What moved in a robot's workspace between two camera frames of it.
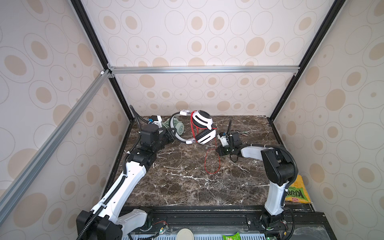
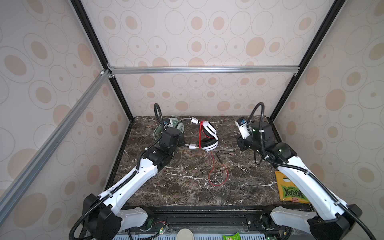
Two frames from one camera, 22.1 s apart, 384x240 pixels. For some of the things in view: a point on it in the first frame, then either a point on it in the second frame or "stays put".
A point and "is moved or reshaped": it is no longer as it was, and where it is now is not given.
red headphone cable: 208,149 → 200,126
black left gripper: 171,137 → 182,141
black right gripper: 221,150 → 240,141
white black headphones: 203,120 is moved or reshaped
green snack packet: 236,236 stays put
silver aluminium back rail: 292,69 stays put
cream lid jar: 184,234 stays put
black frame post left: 111,78 stays put
